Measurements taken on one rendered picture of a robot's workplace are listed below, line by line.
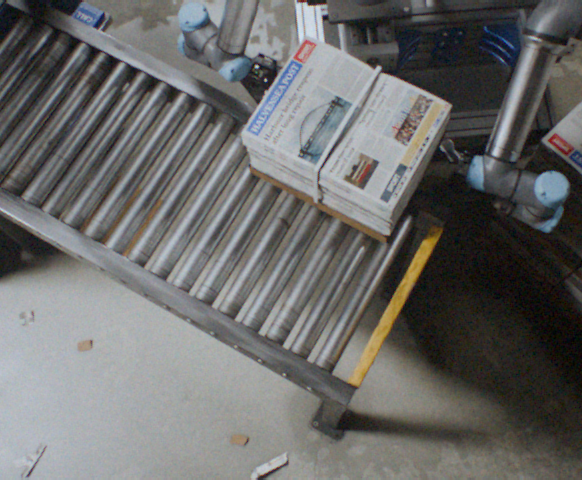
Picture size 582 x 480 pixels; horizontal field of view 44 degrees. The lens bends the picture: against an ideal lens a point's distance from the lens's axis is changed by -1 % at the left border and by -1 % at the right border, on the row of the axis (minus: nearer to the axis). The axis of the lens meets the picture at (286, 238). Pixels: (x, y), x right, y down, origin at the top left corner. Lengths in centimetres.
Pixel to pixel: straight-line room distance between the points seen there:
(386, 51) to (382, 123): 44
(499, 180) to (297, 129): 46
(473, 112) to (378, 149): 104
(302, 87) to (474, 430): 135
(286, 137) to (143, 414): 126
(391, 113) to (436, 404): 118
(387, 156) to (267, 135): 26
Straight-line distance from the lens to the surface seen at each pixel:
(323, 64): 166
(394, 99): 162
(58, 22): 213
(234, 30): 171
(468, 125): 254
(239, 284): 171
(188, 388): 249
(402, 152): 156
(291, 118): 159
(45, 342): 265
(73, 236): 183
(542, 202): 168
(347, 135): 158
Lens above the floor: 244
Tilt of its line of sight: 71 degrees down
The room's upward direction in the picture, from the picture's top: 7 degrees counter-clockwise
